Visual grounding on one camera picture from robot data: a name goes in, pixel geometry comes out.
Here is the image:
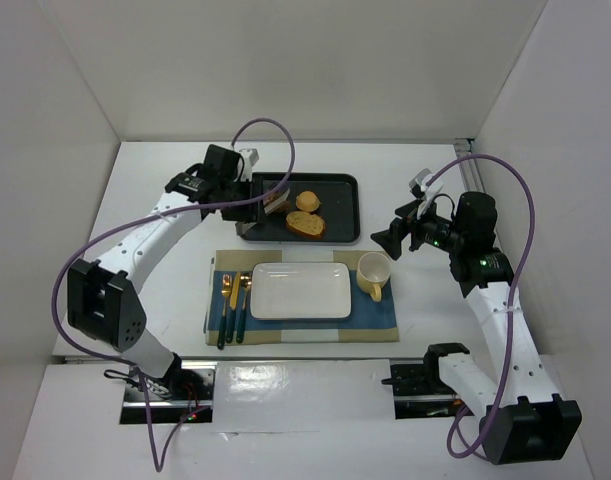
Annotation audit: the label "seeded bread slice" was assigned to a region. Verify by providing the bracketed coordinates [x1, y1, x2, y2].
[286, 211, 326, 239]

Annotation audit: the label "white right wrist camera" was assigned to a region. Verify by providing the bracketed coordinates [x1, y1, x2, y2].
[409, 169, 444, 219]

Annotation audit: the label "round yellow bun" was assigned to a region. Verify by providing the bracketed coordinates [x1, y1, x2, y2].
[296, 191, 321, 213]

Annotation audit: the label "brown croissant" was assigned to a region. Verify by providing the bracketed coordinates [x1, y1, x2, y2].
[272, 199, 290, 213]

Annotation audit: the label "yellow white mug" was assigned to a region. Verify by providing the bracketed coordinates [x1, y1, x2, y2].
[356, 252, 391, 302]

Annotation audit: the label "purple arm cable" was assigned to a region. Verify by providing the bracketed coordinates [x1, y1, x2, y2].
[424, 152, 537, 459]
[51, 117, 296, 474]

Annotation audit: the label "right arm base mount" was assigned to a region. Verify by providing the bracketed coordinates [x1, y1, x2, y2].
[381, 359, 464, 420]

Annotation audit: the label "gold knife green handle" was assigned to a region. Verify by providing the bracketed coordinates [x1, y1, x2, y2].
[225, 272, 242, 344]

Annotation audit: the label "black baking tray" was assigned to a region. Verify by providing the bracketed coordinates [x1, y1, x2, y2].
[242, 173, 360, 244]

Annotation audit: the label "gold spoon green handle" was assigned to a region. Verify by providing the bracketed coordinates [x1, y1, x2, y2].
[235, 272, 252, 344]

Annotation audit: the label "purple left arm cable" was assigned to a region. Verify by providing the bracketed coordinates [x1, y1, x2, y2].
[51, 117, 296, 474]

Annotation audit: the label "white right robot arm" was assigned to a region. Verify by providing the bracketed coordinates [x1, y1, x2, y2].
[371, 192, 582, 465]

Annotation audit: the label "white rectangular plate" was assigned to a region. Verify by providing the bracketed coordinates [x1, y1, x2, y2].
[250, 262, 352, 321]

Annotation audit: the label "aluminium frame rail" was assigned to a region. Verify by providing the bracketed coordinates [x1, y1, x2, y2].
[453, 138, 486, 193]

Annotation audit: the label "metal kitchen tongs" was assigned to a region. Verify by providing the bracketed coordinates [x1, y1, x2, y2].
[236, 187, 291, 239]

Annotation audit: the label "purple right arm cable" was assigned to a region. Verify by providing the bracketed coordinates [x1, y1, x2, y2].
[424, 152, 537, 459]

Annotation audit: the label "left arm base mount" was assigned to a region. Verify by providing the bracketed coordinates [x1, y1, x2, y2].
[103, 362, 216, 425]

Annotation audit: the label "gold fork green handle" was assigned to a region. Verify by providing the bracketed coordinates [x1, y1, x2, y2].
[216, 273, 233, 350]

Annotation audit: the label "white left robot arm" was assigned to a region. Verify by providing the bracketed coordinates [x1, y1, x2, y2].
[67, 145, 259, 398]

